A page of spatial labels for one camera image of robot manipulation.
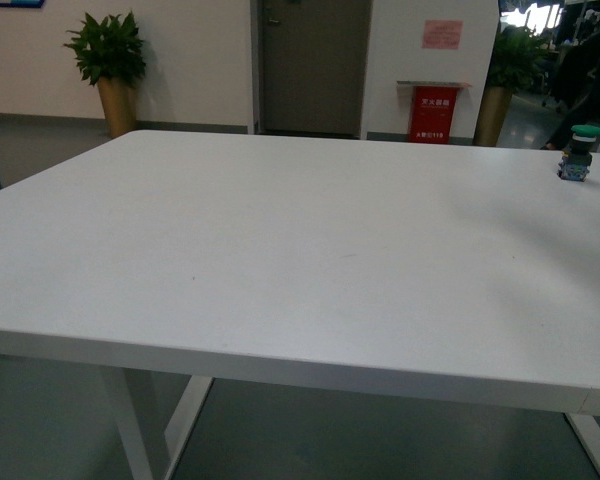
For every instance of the grey door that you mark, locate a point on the grey door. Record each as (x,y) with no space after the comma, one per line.
(313,66)

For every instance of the red fire extinguisher box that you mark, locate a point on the red fire extinguisher box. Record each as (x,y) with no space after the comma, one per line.
(432,109)

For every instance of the pink paper notice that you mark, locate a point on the pink paper notice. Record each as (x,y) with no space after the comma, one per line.
(442,34)

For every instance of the left potted plant gold pot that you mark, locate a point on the left potted plant gold pot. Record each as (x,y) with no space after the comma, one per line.
(109,56)

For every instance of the potted plant gold pot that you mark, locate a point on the potted plant gold pot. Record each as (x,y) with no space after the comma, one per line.
(514,65)
(109,56)

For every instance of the right potted plant gold pot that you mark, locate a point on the right potted plant gold pot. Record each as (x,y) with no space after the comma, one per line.
(514,65)

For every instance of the blue framed notice board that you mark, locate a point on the blue framed notice board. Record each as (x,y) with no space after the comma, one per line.
(24,4)

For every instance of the green push button switch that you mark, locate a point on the green push button switch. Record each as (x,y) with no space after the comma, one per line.
(576,157)

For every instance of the white table leg frame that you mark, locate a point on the white table leg frame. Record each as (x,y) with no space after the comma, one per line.
(221,429)

